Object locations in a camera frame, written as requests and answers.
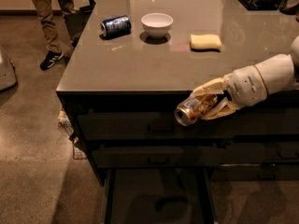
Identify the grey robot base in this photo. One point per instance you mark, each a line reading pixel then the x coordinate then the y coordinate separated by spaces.
pixel 7 71

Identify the top drawer with handle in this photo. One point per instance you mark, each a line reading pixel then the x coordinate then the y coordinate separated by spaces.
pixel 150 125

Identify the right middle drawer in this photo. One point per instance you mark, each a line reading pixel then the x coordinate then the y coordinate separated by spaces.
pixel 265 152

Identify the white ceramic bowl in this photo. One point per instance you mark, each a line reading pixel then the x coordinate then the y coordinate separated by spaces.
pixel 156 25

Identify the wire rack on floor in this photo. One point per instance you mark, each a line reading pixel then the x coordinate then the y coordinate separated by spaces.
pixel 77 150

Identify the open bottom drawer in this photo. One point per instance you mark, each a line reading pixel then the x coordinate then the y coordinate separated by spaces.
pixel 158 196

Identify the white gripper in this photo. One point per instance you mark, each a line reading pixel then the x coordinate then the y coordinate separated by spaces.
pixel 248 87

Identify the orange soda can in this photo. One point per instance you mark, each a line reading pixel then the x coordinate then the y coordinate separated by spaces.
pixel 194 108

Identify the middle drawer with handle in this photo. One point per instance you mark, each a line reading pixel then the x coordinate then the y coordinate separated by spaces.
pixel 147 157

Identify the dark object top right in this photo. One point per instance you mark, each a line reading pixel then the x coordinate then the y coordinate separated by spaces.
pixel 289 7

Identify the dark counter cabinet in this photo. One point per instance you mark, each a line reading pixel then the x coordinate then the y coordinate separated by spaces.
pixel 137 73

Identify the blue soda can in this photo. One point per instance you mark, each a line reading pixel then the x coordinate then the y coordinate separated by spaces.
pixel 116 26

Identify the yellow sponge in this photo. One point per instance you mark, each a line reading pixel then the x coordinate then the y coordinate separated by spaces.
pixel 200 42

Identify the right top drawer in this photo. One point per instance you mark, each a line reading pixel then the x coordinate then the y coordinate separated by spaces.
pixel 271 121

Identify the drawer with handle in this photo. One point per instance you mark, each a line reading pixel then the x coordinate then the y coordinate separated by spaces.
pixel 150 125
pixel 147 157

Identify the person in khaki pants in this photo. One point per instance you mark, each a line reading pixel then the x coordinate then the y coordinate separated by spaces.
pixel 44 13

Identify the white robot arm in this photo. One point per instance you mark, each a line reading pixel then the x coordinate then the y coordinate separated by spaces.
pixel 278 73

